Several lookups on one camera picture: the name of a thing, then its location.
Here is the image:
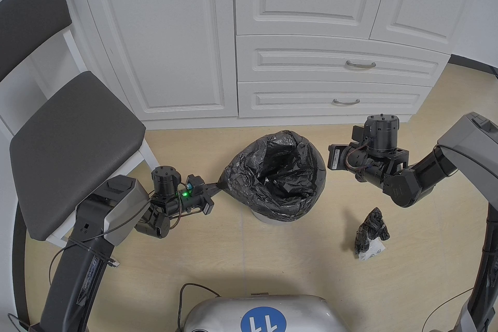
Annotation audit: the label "white wardrobe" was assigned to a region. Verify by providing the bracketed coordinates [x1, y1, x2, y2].
[54, 0, 483, 130]

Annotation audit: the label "white chair grey cushions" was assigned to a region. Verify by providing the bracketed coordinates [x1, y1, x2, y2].
[0, 0, 160, 248]

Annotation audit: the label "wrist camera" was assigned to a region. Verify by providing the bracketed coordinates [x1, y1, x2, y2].
[183, 174, 205, 199]
[351, 124, 369, 147]

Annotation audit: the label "white trash bin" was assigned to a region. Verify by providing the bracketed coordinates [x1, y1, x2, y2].
[252, 208, 300, 225]

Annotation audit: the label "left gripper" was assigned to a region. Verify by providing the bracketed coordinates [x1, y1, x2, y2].
[180, 184, 215, 216]

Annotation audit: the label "crumpled black plastic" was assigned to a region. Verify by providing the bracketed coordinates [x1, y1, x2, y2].
[353, 207, 391, 255]

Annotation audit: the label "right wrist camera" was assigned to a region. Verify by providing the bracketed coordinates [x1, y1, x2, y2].
[351, 124, 369, 147]

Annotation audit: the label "black plastic bag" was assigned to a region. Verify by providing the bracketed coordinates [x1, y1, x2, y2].
[216, 129, 327, 222]

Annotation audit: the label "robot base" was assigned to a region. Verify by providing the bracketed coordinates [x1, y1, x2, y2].
[186, 293, 345, 332]

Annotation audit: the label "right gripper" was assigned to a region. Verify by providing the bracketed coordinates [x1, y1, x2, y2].
[328, 143, 375, 180]

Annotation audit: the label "black cable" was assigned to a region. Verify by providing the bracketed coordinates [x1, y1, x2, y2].
[177, 283, 222, 331]
[49, 233, 120, 286]
[422, 289, 473, 332]

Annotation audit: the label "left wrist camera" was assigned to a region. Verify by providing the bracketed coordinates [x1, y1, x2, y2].
[183, 174, 205, 199]

